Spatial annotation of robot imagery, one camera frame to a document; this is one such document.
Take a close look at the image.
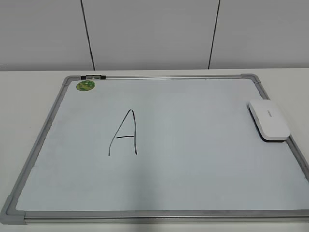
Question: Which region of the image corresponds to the white magnetic whiteboard grey frame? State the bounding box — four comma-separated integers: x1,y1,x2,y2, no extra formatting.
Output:
0,74,309,225

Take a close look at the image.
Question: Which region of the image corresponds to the round green magnet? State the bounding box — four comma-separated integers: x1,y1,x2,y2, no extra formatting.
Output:
76,80,95,92

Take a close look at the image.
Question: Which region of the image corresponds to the white whiteboard eraser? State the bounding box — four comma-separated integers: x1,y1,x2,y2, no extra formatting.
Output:
248,99,291,142

